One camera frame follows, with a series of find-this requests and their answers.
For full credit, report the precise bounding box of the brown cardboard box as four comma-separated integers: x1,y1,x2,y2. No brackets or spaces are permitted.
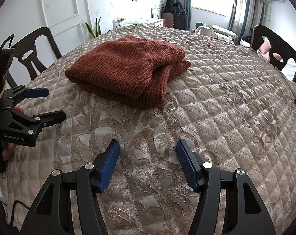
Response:
162,12,174,28

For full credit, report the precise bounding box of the dark wooden chair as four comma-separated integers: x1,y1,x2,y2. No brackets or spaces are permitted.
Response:
250,25,296,84
6,27,63,89

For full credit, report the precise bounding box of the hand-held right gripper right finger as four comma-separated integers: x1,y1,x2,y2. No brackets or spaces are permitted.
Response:
176,139,277,235

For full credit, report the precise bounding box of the pink pillow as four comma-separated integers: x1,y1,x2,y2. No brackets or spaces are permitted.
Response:
257,40,284,63

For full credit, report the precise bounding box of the person's left hand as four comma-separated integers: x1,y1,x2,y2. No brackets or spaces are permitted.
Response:
2,106,25,162

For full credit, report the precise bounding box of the black cable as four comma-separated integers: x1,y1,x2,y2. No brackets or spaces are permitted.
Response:
0,35,15,52
11,200,31,228

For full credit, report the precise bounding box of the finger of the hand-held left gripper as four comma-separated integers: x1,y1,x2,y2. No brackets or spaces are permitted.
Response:
6,106,66,135
6,86,50,103

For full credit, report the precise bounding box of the quilted beige table cover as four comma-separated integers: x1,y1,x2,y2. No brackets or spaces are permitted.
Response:
0,25,296,235

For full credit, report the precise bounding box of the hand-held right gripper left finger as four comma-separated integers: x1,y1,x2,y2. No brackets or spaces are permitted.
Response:
22,139,121,235

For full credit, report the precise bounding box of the black backpack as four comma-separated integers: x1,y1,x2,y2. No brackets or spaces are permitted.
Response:
164,0,175,14
174,2,187,30

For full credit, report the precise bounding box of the rust knitted sweater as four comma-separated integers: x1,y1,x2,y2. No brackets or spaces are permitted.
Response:
65,35,192,109

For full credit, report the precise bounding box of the green potted plant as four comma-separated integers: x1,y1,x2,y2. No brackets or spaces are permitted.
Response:
83,16,102,38

